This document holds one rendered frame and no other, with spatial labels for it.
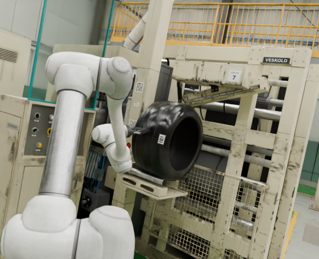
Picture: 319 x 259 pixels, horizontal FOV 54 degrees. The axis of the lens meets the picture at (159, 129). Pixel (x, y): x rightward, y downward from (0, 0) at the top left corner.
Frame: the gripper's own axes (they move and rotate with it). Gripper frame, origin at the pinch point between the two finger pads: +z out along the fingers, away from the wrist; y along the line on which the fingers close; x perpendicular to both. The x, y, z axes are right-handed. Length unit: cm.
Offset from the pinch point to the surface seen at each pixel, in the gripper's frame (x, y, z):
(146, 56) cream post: -48, 32, 30
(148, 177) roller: 34.3, 1.8, 10.3
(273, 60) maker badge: -55, -43, 88
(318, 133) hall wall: 85, 69, 923
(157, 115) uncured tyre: -8.9, -0.1, 9.7
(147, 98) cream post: -16.8, 26.2, 29.8
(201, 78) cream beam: -36, -4, 54
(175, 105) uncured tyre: -16.4, -5.3, 21.9
